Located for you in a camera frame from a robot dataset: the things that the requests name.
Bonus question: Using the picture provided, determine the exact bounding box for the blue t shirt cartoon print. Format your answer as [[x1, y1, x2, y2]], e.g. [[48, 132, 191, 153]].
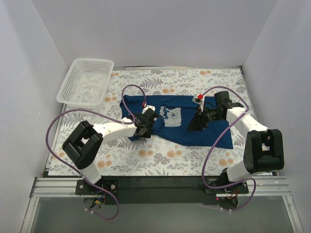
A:
[[124, 95, 233, 149]]

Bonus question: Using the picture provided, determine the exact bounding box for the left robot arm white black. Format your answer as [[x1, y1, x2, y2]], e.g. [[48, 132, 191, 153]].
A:
[[62, 105, 159, 184]]

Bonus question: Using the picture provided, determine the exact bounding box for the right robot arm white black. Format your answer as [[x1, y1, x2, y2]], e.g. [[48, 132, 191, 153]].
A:
[[188, 91, 285, 190]]

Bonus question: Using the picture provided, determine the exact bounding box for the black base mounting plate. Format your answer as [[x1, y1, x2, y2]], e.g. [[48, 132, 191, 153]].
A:
[[75, 176, 248, 206]]

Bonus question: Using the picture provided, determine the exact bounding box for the white plastic perforated basket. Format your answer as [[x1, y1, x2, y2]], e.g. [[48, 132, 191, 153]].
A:
[[56, 58, 114, 109]]

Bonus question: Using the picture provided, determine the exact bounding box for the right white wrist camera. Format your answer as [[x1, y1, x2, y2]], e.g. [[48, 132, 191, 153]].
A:
[[192, 94, 205, 112]]

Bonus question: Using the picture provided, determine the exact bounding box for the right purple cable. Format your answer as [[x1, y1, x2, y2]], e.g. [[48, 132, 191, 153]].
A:
[[201, 86, 256, 211]]

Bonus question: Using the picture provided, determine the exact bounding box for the purple cable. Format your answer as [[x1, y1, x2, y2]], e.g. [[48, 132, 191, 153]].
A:
[[201, 86, 256, 211], [46, 84, 148, 221]]

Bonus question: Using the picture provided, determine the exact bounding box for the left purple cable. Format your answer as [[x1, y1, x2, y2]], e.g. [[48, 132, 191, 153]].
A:
[[46, 84, 148, 221]]

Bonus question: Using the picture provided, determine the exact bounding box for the aluminium frame rail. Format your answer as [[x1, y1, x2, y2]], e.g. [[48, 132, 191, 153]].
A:
[[30, 176, 292, 197]]

